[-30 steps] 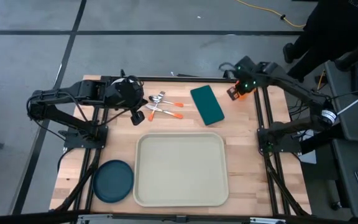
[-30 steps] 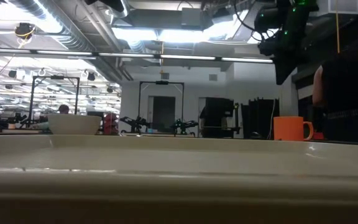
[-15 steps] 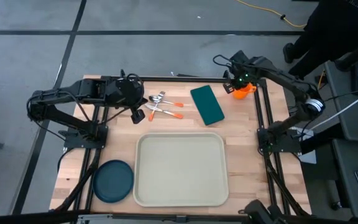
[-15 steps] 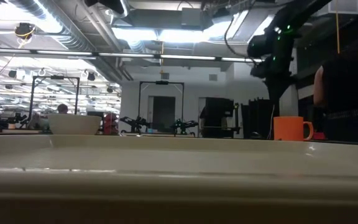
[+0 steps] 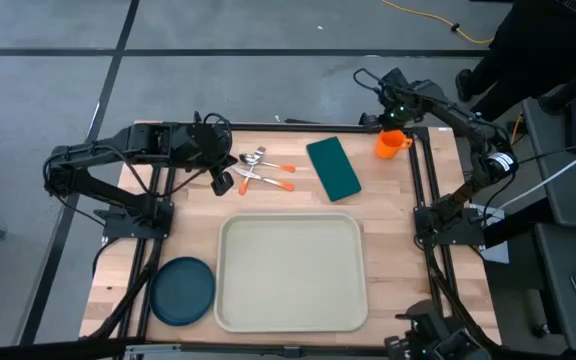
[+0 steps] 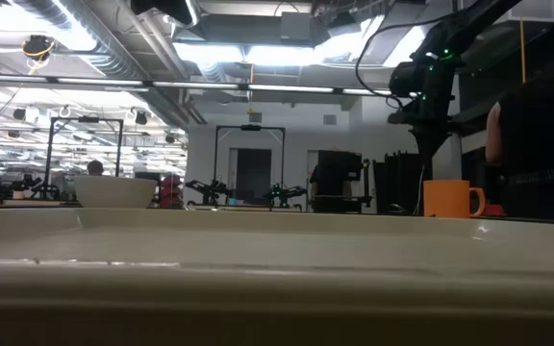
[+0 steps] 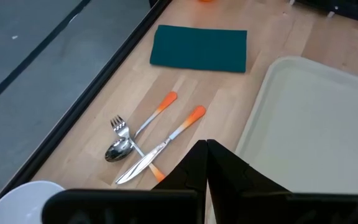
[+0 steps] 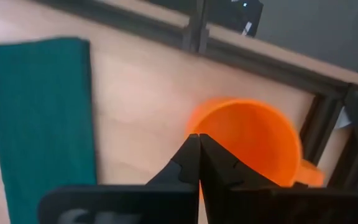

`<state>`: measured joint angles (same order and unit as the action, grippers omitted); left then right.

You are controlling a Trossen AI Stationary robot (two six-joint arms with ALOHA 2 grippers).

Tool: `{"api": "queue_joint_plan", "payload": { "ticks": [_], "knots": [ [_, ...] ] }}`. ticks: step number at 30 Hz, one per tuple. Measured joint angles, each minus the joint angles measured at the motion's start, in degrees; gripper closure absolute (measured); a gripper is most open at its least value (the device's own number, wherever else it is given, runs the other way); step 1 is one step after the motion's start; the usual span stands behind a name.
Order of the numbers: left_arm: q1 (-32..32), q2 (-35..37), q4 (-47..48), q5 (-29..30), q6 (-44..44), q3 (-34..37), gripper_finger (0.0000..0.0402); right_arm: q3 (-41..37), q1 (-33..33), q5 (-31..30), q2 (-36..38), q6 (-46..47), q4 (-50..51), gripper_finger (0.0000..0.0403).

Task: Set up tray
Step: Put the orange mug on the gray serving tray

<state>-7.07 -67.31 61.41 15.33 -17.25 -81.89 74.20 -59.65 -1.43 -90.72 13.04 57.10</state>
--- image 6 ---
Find yellow extension cable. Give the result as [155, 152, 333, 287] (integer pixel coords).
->
[519, 17, 528, 85]

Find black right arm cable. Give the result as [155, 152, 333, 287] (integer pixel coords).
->
[355, 17, 433, 110]

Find black television cart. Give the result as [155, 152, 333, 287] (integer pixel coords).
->
[311, 158, 375, 214]

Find white ceiling air unit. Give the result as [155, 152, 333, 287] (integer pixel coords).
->
[495, 0, 554, 25]

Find thin white cable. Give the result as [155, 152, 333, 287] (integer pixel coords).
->
[416, 165, 426, 215]

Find red storage rack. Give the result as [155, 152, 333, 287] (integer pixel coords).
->
[160, 173, 185, 210]

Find black folding panels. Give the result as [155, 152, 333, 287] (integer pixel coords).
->
[372, 152, 425, 216]

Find white ribbed bowl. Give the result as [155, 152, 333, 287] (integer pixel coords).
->
[73, 174, 159, 210]

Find long ceiling light bar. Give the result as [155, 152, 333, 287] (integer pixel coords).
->
[0, 73, 394, 97]

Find orange mug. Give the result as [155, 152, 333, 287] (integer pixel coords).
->
[422, 179, 487, 219]

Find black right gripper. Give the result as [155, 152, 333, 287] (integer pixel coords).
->
[386, 108, 457, 168]

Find grey ceiling box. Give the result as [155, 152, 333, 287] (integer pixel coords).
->
[280, 12, 313, 42]

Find black camera gantry frame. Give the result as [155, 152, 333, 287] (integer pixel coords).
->
[214, 125, 287, 211]
[43, 115, 125, 201]

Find silver spiral ventilation duct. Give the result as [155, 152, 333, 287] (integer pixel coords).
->
[180, 0, 202, 28]
[10, 0, 149, 81]

